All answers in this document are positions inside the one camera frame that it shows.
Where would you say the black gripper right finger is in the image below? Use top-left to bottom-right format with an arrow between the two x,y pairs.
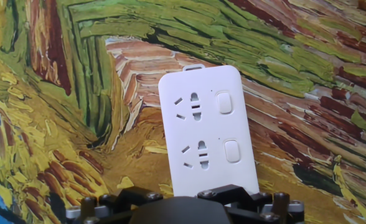
197,184 -> 305,224

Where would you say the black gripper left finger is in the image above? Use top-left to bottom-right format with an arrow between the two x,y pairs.
65,185 -> 164,224

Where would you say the white four-button power strip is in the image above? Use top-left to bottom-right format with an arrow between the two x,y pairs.
157,63 -> 260,198

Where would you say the Van Gogh painting cloth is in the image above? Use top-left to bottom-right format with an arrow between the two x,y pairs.
0,0 -> 366,224

